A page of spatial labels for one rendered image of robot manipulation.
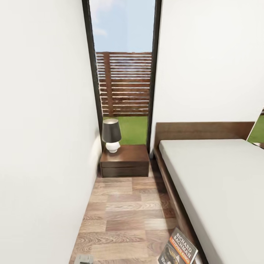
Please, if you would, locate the hardback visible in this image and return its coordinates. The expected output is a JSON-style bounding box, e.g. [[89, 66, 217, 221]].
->
[[158, 227, 198, 264]]

